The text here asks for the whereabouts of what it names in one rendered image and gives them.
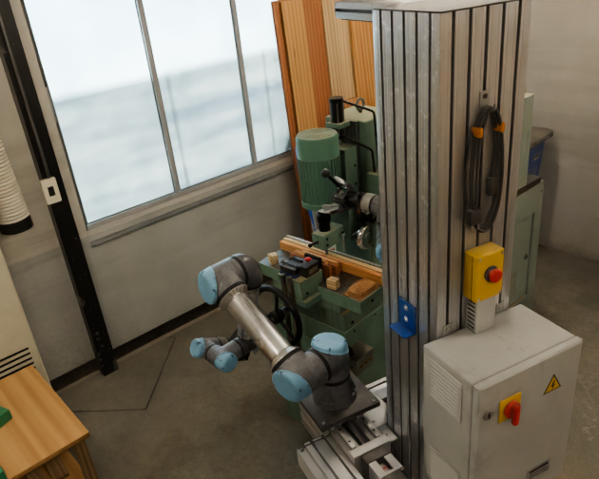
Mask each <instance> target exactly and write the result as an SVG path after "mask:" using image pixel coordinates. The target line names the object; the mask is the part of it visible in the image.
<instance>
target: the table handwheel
mask: <svg viewBox="0 0 599 479"><path fill-rule="evenodd" d="M262 292H270V293H273V294H275V309H274V310H273V311H271V312H270V313H269V314H266V316H267V317H268V318H269V319H270V320H271V321H272V323H273V324H276V325H277V324H280V325H281V326H282V327H283V328H284V330H285V331H286V332H287V333H288V334H289V335H290V336H291V338H292V340H287V341H288V342H289V343H290V344H291V345H292V346H296V345H297V344H299V343H300V341H301V338H302V334H303V326H302V321H301V318H300V313H299V311H298V309H297V308H298V307H299V305H297V304H296V306H295V304H294V303H293V301H292V300H291V299H290V298H289V296H288V295H286V294H285V293H284V292H283V291H282V290H280V289H279V288H277V287H275V286H272V285H262V286H261V288H260V294H261V293H262ZM259 297H260V295H259ZM279 298H280V299H281V300H282V301H283V302H284V303H285V304H286V305H287V306H283V307H282V308H279ZM289 313H292V315H293V318H294V320H295V323H296V336H294V335H293V333H292V332H291V331H290V330H289V328H288V327H287V326H286V324H285V323H284V322H283V321H284V320H285V316H286V315H288V314H289Z"/></svg>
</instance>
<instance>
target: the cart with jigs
mask: <svg viewBox="0 0 599 479"><path fill-rule="evenodd" d="M89 437H90V434H89V431H88V430H87V429H86V427H85V426H84V425H83V424H82V423H81V422H80V420H79V419H78V418H77V417H76V416H75V415H74V413H73V412H72V411H71V410H70V409H69V407H68V406H67V405H66V404H65V403H64V401H63V400H62V399H61V398H60V397H59V396H58V394H57V393H56V392H55V391H54V390H53V389H52V388H51V386H50V385H49V384H48V382H47V381H46V380H45V379H44V378H43V377H42V376H41V375H40V374H39V373H38V372H37V370H36V369H35V368H34V367H33V366H32V365H29V366H27V367H26V368H24V369H22V370H20V371H18V372H16V373H14V374H11V375H9V376H7V377H5V378H3V379H1V380H0V479H99V478H98V475H97V472H96V470H95V468H94V465H93V462H92V459H91V457H90V454H89V451H88V448H87V444H86V441H85V439H87V438H89ZM72 447H73V449H74V451H75V454H76V457H77V460H78V462H79V464H78V463H77V461H76V460H75V459H74V457H73V456H72V455H71V453H70V452H69V451H68V449H70V448H72Z"/></svg>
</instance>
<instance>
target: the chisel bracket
mask: <svg viewBox="0 0 599 479"><path fill-rule="evenodd" d="M330 226H331V230H330V231H328V232H320V231H319V230H317V231H315V232H313V233H312V240H313V242H316V241H318V242H319V243H317V244H315V245H313V247H316V248H318V249H320V250H323V251H325V250H327V249H328V248H330V247H332V246H333V245H335V244H337V243H338V242H340V241H342V237H340V236H339V233H340V232H341V231H344V230H343V225H342V224H338V223H335V222H330Z"/></svg>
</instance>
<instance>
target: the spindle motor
mask: <svg viewBox="0 0 599 479"><path fill-rule="evenodd" d="M296 149H297V157H298V166H299V184H300V193H301V203H302V207H303V208H305V209H307V210H310V211H319V210H320V209H322V206H323V205H324V204H328V205H332V204H338V206H340V204H339V203H335V202H334V201H332V200H331V199H333V197H332V196H333V194H334V193H336V192H337V189H338V187H337V186H335V185H334V184H333V183H332V182H331V181H330V180H329V179H328V178H323V177H322V176H321V171H322V170H323V169H328V170H329V171H330V176H331V177H333V178H334V177H335V176H337V177H339V178H341V169H340V155H339V140H338V133H337V132H336V130H335V129H332V128H312V129H307V130H303V131H301V132H300V133H298V134H297V136H296Z"/></svg>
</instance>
